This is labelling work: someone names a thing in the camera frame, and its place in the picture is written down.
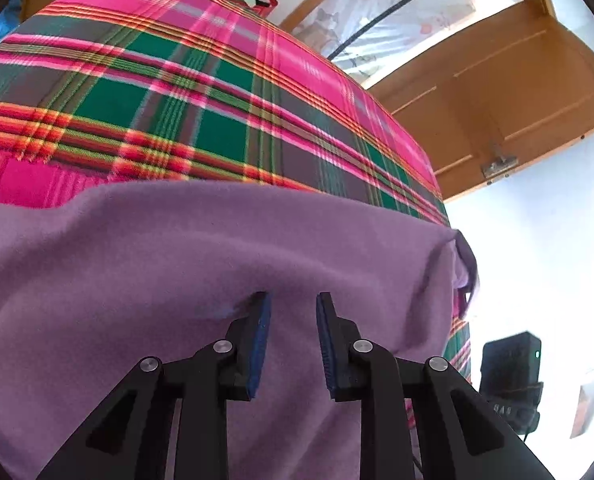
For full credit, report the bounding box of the purple fleece garment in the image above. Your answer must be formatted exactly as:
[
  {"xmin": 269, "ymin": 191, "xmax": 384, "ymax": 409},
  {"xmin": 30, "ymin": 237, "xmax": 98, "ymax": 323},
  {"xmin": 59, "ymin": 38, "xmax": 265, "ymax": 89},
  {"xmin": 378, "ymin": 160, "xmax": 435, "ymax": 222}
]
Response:
[{"xmin": 0, "ymin": 181, "xmax": 477, "ymax": 479}]

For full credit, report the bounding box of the wooden room door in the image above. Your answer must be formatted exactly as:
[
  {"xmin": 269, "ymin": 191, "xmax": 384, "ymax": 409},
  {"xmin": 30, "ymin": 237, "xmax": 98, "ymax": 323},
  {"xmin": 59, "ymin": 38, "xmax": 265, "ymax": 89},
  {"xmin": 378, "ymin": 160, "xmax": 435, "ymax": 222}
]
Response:
[{"xmin": 370, "ymin": 2, "xmax": 594, "ymax": 198}]

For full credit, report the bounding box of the pink plaid tablecloth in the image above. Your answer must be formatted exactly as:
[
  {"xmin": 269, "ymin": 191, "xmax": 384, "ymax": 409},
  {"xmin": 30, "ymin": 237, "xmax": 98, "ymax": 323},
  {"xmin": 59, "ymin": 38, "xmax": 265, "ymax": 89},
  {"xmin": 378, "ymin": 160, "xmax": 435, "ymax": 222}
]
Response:
[{"xmin": 0, "ymin": 0, "xmax": 474, "ymax": 386}]

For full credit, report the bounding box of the transparent printed door curtain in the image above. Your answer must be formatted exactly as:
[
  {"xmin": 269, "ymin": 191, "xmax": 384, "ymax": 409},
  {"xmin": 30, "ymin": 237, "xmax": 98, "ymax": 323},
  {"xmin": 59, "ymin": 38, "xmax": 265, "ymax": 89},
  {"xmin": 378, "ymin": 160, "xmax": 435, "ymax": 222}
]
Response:
[{"xmin": 291, "ymin": 0, "xmax": 521, "ymax": 89}]

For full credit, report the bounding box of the blue printed tote bag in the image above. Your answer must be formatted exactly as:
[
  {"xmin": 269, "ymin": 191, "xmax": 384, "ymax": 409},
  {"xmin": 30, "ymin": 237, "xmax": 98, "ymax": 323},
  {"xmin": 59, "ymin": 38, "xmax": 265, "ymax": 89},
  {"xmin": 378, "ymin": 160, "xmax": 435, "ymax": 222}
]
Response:
[{"xmin": 0, "ymin": 0, "xmax": 22, "ymax": 42}]

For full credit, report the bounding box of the metal door handle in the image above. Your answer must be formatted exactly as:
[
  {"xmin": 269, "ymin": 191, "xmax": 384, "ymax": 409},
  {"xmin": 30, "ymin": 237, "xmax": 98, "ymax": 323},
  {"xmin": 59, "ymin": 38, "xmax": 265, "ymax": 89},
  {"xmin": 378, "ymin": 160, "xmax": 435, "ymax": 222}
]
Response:
[{"xmin": 480, "ymin": 143, "xmax": 519, "ymax": 181}]

